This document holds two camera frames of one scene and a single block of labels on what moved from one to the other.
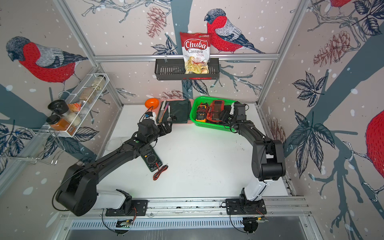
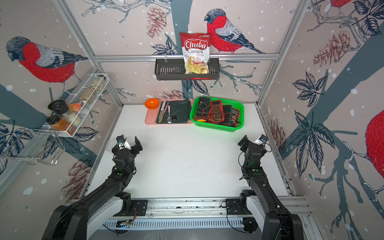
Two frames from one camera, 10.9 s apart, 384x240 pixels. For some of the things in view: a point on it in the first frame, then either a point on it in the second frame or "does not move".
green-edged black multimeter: [150, 158] to [202, 109]
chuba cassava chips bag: [196, 48] does not move
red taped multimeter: [213, 114] does not move
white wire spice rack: [78, 105] does not move
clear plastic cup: [112, 144] does not move
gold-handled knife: [160, 119] does not move
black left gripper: [164, 132] to [136, 150]
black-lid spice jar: [59, 106] does not move
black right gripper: [223, 115] to [247, 144]
